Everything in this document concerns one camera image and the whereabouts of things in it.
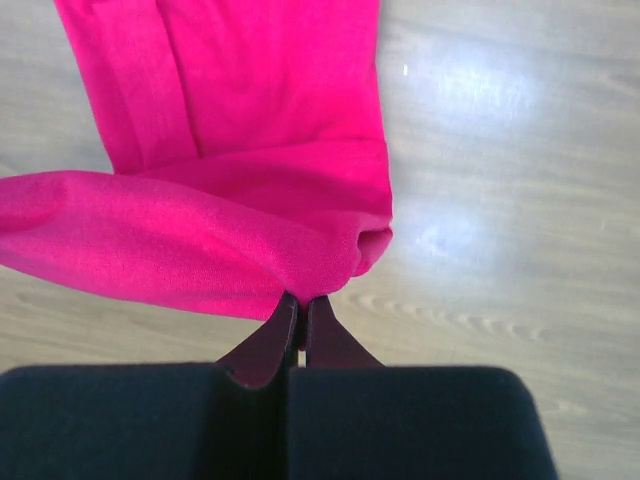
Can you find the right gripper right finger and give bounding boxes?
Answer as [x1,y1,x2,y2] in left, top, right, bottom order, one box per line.
[305,296,383,369]

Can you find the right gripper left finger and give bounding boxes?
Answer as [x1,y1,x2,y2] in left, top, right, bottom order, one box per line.
[215,293,299,388]

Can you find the magenta t shirt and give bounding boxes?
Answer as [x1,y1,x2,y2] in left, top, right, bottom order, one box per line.
[1,1,392,320]

